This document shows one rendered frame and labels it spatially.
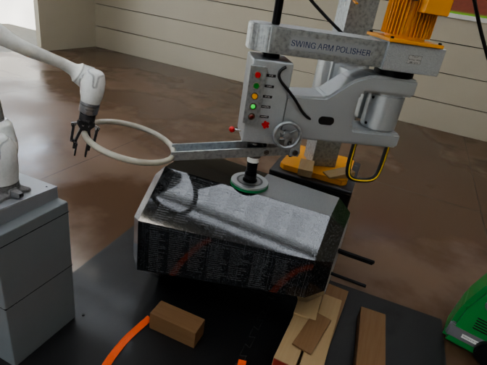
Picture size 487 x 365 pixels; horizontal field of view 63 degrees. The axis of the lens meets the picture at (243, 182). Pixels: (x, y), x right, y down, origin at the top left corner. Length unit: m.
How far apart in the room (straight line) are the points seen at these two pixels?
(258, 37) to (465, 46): 6.32
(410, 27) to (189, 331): 1.93
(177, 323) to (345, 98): 1.53
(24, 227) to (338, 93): 1.61
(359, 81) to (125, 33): 8.67
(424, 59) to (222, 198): 1.24
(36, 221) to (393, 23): 1.93
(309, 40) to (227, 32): 6.97
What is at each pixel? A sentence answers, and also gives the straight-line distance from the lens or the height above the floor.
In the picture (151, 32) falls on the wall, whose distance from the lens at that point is 9.91.
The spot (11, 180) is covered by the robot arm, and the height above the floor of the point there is 0.95.
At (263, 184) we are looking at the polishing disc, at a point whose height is 0.90.
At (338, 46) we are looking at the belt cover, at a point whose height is 1.69.
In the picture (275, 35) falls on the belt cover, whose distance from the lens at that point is 1.92.
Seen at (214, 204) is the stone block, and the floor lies 0.78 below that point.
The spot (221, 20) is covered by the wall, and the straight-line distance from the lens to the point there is 8.95.
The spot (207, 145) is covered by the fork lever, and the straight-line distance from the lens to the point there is 2.20.
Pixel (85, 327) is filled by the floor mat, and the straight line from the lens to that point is 2.57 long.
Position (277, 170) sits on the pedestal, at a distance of 2.83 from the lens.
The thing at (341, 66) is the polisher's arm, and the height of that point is 1.51.
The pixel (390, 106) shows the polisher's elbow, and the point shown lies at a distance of 2.21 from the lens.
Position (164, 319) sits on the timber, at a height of 0.13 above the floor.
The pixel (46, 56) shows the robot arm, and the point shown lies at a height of 1.48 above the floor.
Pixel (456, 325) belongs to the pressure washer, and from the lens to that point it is 2.98.
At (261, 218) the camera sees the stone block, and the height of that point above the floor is 0.78.
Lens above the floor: 1.88
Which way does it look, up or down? 26 degrees down
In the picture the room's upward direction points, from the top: 9 degrees clockwise
